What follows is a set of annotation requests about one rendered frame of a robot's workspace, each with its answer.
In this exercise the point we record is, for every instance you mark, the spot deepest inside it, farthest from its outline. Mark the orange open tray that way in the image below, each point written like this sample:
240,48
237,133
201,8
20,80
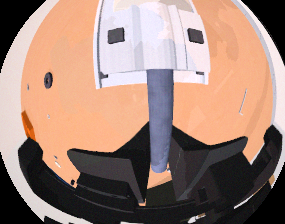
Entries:
27,126

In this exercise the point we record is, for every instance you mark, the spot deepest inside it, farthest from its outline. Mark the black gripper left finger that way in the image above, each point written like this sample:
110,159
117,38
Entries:
130,163

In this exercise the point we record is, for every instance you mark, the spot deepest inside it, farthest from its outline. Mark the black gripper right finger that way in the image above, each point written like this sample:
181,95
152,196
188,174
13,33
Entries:
189,158

